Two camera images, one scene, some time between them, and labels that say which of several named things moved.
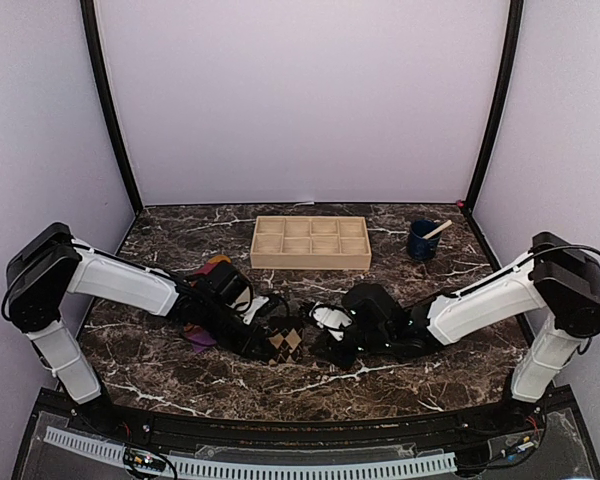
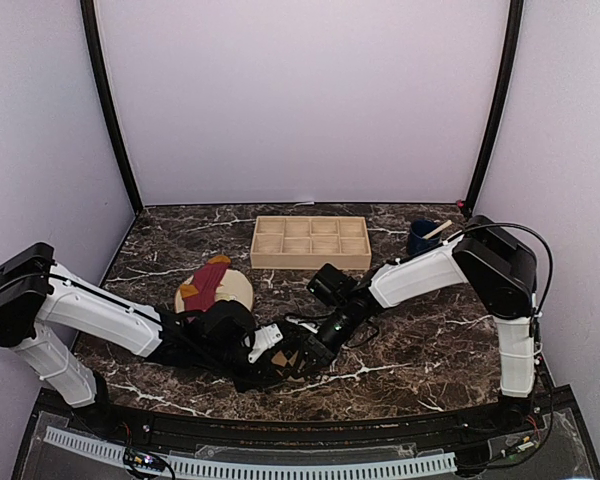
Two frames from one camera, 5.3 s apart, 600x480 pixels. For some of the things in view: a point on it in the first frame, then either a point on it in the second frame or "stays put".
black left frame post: x=94 y=53 stays put
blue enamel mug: x=419 y=248 stays put
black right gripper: x=342 y=359 -> x=319 y=351
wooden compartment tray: x=310 y=242 stays put
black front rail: x=303 y=429 stays put
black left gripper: x=255 y=334 -> x=254 y=378
